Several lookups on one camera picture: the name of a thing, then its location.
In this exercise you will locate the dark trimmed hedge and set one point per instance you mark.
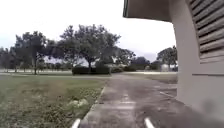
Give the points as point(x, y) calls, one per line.
point(86, 70)

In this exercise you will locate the row of trees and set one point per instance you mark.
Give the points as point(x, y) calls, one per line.
point(88, 43)

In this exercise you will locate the wet grey concrete path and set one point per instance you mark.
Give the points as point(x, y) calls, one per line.
point(126, 103)

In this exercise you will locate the tree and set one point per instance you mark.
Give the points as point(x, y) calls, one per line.
point(168, 56)

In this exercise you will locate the robot's own part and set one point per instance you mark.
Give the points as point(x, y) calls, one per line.
point(76, 123)
point(149, 123)

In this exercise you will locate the grass lawn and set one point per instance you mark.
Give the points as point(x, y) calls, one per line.
point(40, 100)

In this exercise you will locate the pale building with louvred wall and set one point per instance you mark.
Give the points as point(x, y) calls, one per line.
point(200, 56)

